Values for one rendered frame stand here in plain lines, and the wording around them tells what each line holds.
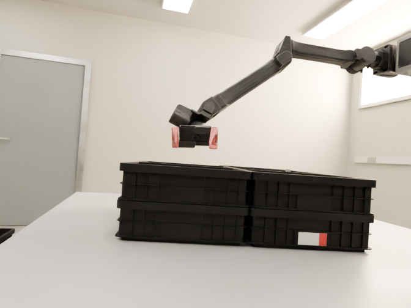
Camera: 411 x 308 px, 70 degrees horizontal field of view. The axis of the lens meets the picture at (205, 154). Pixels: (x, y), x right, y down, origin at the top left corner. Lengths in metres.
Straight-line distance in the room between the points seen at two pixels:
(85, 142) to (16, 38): 1.48
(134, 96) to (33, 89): 1.20
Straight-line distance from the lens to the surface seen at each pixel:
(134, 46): 4.27
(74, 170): 4.06
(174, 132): 0.88
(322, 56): 1.34
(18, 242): 0.96
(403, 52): 1.52
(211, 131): 0.88
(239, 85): 1.09
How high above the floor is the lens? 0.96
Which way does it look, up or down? 1 degrees up
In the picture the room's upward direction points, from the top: 4 degrees clockwise
